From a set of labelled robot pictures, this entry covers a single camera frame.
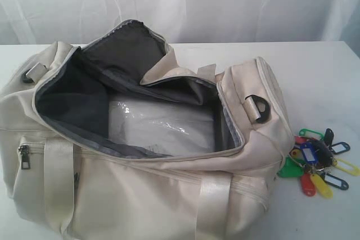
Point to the cream fabric duffel bag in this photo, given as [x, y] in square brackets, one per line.
[63, 172]

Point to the clear plastic wrapped package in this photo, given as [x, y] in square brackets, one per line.
[167, 128]

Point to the white backdrop curtain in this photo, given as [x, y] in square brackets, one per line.
[81, 21]

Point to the colourful key tag bunch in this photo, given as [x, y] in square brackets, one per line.
[312, 159]

